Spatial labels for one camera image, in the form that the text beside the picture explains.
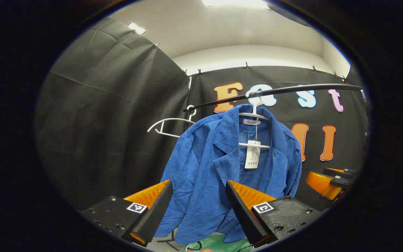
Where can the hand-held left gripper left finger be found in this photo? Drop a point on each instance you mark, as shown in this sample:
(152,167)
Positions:
(152,217)

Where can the ceiling light panel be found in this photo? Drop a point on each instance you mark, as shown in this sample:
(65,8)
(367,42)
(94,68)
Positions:
(234,2)
(137,28)

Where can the white paper garment tag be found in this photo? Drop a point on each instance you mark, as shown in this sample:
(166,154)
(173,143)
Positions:
(252,155)

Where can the black clothes rack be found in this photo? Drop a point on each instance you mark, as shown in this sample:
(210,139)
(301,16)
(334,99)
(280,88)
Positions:
(292,90)

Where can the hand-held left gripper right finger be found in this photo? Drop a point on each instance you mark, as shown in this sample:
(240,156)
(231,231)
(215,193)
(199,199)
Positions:
(245,217)

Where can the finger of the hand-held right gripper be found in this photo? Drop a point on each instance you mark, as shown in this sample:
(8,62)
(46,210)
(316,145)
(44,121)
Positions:
(338,172)
(318,182)

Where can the green laundry hamper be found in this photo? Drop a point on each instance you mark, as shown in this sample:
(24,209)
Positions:
(219,243)

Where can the white clothes hanger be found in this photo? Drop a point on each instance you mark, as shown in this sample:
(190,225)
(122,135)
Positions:
(168,120)
(255,112)

